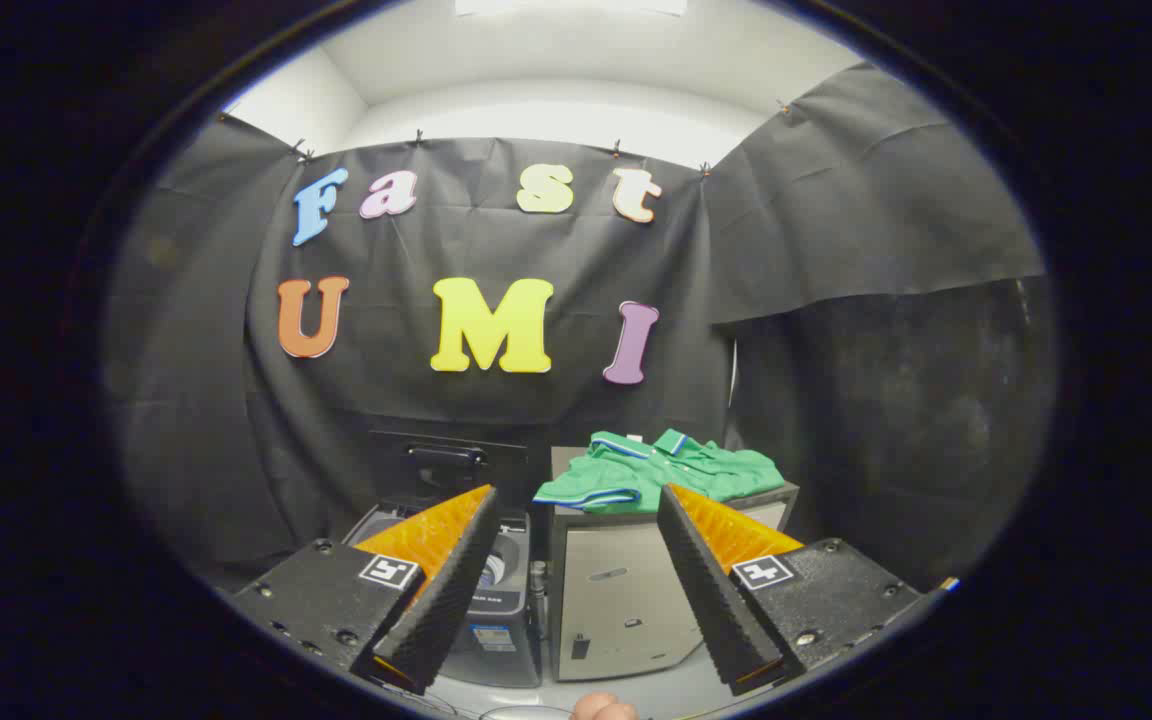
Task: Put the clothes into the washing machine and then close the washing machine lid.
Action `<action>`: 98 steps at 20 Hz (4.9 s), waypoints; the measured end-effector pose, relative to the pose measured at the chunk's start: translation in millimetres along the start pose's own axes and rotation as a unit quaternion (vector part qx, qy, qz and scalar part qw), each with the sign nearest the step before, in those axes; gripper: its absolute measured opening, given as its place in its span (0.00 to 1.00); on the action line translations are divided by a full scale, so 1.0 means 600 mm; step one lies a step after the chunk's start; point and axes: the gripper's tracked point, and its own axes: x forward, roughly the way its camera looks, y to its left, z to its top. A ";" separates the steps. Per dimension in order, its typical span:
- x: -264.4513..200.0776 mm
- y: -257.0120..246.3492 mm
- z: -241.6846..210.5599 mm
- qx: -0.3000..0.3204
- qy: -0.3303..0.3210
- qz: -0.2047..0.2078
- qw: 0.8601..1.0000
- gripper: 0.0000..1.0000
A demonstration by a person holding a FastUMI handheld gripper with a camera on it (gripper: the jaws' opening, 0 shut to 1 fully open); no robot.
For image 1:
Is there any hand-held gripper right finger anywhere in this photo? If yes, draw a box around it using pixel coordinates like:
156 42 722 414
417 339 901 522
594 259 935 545
656 483 961 698

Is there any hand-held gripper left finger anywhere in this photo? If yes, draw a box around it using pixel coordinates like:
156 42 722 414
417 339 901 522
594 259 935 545
229 484 501 696

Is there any grey washing machine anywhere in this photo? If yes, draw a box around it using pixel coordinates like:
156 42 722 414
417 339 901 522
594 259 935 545
341 498 549 691

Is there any green polo shirt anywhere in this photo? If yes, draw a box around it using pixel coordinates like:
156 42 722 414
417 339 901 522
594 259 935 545
533 428 787 516

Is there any grey cabinet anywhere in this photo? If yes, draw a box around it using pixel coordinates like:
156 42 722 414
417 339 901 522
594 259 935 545
546 446 801 684

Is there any ceiling light panel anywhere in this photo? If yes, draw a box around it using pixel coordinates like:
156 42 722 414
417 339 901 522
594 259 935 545
454 0 687 18

